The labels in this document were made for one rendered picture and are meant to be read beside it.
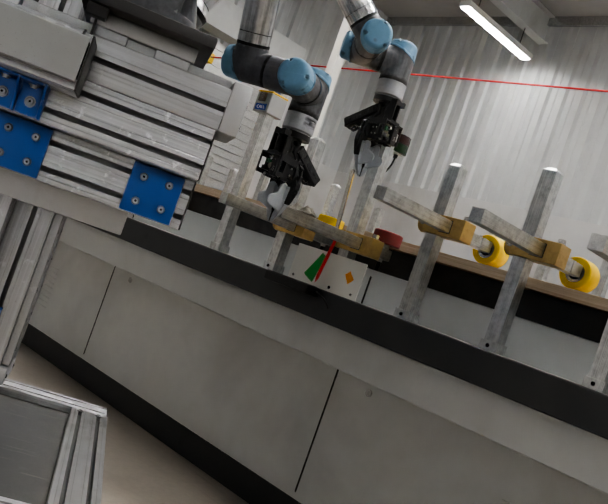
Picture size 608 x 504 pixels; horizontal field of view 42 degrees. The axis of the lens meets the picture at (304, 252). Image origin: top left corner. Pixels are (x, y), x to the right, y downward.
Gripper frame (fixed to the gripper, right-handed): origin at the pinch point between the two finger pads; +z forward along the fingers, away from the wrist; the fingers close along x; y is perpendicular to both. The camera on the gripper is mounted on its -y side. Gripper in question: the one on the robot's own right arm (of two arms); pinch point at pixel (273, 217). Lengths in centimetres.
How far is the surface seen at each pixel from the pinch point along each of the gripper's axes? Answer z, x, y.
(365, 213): -10.4, -2.4, -32.9
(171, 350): 52, -85, -53
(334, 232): -2.2, 1.4, -20.0
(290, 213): -2.2, 1.4, -3.4
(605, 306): -6, 60, -50
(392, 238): -6.7, 3.2, -40.2
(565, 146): -248, -366, -761
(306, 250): 3.9, -16.5, -30.9
